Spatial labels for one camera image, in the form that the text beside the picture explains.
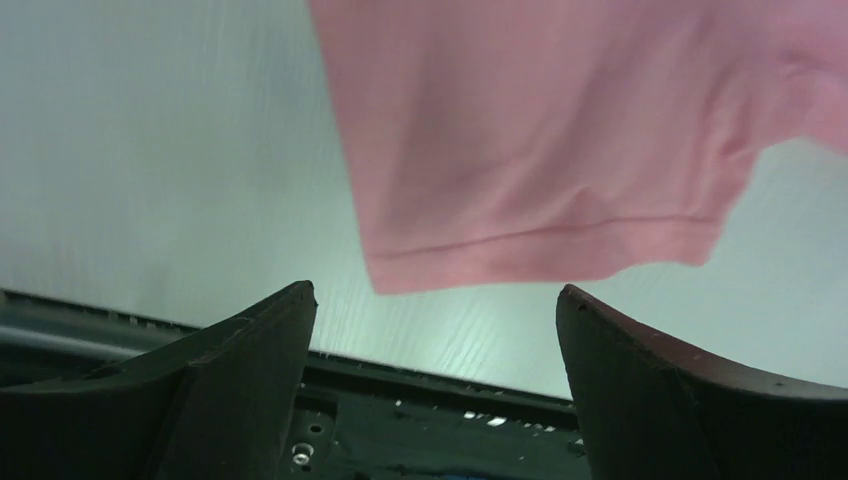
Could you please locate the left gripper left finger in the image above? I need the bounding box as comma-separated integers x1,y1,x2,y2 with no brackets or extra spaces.
1,281,317,479

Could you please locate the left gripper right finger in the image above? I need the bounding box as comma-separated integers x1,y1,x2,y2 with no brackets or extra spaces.
556,285,847,479

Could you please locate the pink t shirt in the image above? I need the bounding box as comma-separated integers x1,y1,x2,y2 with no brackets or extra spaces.
309,1,847,294

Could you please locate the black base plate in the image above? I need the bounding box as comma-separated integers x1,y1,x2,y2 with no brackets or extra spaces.
1,293,590,479

